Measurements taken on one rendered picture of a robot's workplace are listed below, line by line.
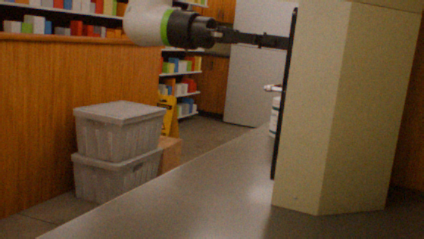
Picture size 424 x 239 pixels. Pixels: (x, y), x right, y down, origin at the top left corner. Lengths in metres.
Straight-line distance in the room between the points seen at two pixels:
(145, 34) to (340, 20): 0.46
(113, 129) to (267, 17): 3.49
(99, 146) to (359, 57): 2.51
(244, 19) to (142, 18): 5.13
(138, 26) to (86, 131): 2.22
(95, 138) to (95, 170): 0.23
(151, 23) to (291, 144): 0.44
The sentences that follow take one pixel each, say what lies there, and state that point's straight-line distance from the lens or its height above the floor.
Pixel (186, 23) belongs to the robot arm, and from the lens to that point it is 1.05.
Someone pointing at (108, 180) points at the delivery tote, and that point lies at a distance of 3.24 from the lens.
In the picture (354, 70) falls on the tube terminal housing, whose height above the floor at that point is 1.27.
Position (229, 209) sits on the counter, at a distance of 0.98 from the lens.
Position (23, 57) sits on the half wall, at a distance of 3.05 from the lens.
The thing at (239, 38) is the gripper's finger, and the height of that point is 1.31.
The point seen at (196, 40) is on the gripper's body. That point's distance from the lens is 1.05.
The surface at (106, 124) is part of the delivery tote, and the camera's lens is 3.15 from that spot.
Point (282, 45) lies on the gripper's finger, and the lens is 1.00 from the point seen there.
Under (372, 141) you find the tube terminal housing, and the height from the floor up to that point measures 1.12.
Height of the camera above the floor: 1.32
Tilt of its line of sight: 11 degrees down
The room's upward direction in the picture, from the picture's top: 7 degrees clockwise
